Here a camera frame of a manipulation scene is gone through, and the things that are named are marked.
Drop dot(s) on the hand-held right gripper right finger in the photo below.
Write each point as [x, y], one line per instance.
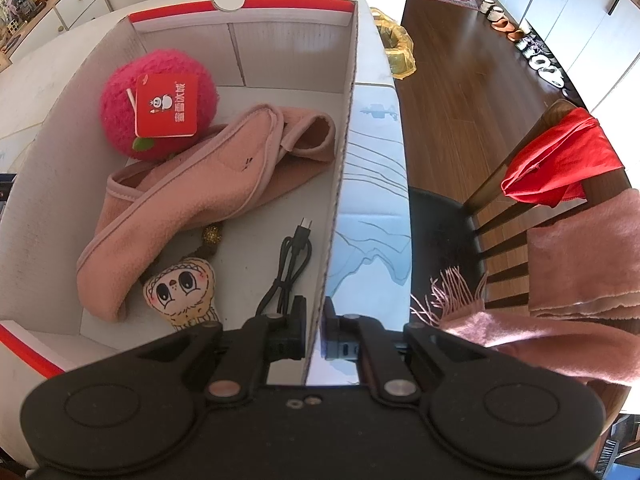
[326, 345]

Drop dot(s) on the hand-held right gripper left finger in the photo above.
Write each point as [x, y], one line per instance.
[301, 332]

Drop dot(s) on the beige plush doll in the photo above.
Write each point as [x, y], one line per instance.
[180, 290]

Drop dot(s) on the pink fleece cloth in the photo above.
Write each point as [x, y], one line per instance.
[175, 195]

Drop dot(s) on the white cardboard box red trim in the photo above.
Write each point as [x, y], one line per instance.
[290, 55]

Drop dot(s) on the pink plush ball red tag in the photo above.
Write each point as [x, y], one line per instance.
[120, 110]

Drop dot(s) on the dark wooden chair black seat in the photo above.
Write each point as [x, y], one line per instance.
[440, 240]

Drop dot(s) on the white printed table mat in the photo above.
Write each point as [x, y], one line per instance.
[370, 160]

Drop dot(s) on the pink fringed scarf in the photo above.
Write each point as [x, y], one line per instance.
[575, 260]

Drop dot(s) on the red cloth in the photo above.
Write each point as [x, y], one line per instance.
[555, 160]

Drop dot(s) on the yellow plastic bag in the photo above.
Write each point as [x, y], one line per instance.
[405, 55]

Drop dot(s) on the row of slippers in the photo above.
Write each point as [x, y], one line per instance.
[545, 67]

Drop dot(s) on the white tall cabinet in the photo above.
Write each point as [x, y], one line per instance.
[575, 20]

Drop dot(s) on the group of small colourful items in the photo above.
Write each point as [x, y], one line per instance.
[20, 10]

